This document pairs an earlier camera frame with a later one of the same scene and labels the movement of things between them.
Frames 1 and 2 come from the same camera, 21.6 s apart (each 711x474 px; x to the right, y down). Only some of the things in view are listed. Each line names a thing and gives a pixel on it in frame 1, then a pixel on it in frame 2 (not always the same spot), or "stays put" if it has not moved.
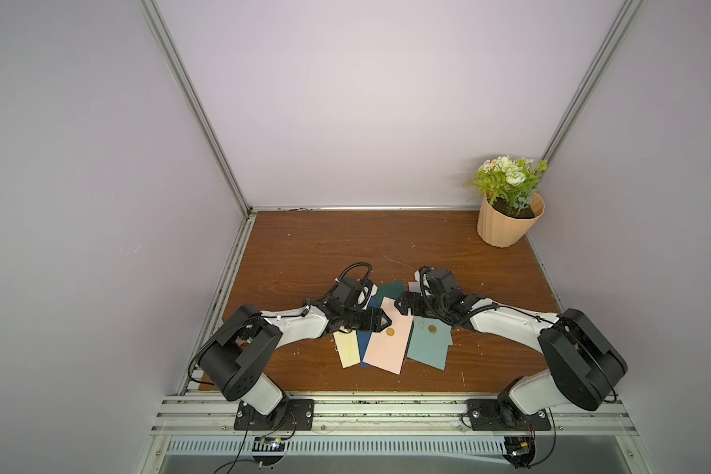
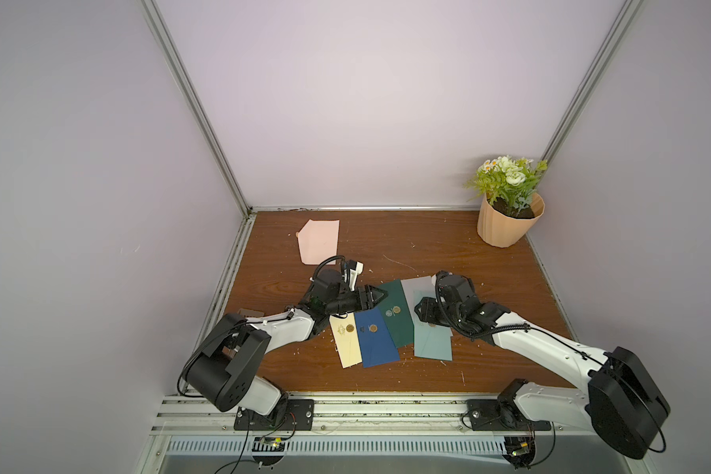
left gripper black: (374, 326) → (367, 304)
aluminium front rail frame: (204, 414) stays put
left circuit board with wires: (268, 450) stays put
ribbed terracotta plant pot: (504, 231) stays put
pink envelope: (386, 349) → (319, 241)
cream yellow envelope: (347, 344) stays put
